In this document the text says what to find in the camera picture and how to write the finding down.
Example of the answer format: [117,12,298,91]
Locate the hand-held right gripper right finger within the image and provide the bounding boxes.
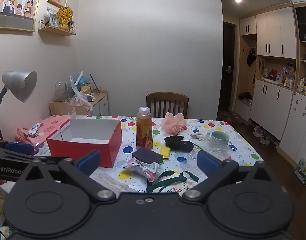
[181,150,274,203]

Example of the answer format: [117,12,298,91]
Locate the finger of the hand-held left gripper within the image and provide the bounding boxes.
[24,154,70,165]
[0,140,35,156]

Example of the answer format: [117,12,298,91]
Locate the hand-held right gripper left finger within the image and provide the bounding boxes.
[24,149,117,204]

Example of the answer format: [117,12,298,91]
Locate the red cardboard box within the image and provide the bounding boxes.
[46,118,123,168]

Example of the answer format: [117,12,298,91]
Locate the black face mask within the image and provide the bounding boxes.
[164,134,199,152]

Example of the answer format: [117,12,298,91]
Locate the white green tote bag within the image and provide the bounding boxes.
[145,170,200,194]

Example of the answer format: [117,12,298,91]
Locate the yellow cloth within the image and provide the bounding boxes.
[159,145,171,160]

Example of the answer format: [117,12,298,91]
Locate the crinkled snack packet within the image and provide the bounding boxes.
[121,157,160,183]

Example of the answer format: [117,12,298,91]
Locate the purple sponge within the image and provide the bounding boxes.
[132,147,164,166]

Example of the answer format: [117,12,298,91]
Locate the pale green cup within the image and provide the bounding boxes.
[208,130,230,149]

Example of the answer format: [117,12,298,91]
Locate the white tube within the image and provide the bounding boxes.
[27,122,41,134]

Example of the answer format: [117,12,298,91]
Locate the white crumpled cloth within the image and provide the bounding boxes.
[190,130,211,141]

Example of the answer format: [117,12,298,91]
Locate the pink shopping bag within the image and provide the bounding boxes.
[15,115,70,147]

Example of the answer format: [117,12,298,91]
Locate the balloon print tablecloth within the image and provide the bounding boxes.
[38,115,265,194]

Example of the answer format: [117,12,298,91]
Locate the patterned door mat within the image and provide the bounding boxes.
[217,111,249,123]

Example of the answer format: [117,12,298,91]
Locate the pink bath pouf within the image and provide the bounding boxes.
[160,112,187,134]

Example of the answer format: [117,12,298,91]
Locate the wooden side cabinet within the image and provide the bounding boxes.
[49,89,109,117]

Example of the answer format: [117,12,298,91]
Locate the orange drink bottle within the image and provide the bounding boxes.
[136,106,153,150]

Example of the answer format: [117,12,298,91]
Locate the shoes on floor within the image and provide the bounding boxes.
[251,122,279,146]

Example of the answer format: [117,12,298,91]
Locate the knotted clear plastic bag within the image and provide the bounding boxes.
[65,75,94,117]

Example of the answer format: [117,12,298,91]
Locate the grey desk lamp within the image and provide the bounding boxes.
[0,70,38,141]

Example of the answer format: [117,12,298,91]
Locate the clear glass dome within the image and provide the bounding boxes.
[54,80,71,103]

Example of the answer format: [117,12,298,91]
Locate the brown wooden chair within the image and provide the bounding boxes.
[146,92,190,119]

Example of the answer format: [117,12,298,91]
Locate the blue yellow toy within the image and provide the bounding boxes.
[75,76,93,96]

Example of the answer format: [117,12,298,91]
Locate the green floral tissue box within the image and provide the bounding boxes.
[293,157,306,186]

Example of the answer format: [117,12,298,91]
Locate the dark door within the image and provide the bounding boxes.
[217,21,237,112]

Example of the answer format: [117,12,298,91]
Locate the small items on counter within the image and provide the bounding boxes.
[261,62,306,93]

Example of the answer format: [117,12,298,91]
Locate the black hanging bag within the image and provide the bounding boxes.
[247,47,256,67]

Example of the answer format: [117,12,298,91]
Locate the golden ornament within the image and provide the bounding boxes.
[56,6,74,30]

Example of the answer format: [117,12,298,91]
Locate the wooden wall shelf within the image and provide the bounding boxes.
[38,19,77,36]

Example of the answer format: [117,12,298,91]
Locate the small photo frame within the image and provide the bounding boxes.
[47,7,59,28]

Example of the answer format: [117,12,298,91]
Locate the white wall cupboard unit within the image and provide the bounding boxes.
[236,3,306,165]

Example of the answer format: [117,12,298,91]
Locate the large framed wall poster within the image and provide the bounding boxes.
[0,0,44,33]

